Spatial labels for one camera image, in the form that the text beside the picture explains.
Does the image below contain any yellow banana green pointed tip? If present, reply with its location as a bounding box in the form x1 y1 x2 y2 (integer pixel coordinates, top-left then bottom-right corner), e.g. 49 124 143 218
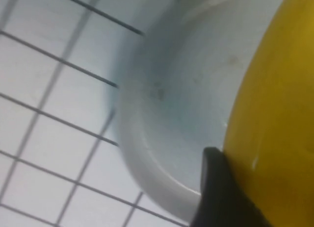
222 0 314 227

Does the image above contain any grey round plate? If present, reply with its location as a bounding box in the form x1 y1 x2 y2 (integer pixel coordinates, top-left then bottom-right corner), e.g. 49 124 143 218
107 0 288 220

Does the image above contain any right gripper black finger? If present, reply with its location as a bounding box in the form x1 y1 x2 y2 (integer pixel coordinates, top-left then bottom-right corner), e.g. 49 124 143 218
191 147 270 227

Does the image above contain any white black grid tablecloth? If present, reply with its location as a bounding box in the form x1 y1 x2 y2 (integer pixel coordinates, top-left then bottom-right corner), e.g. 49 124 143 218
0 0 194 227

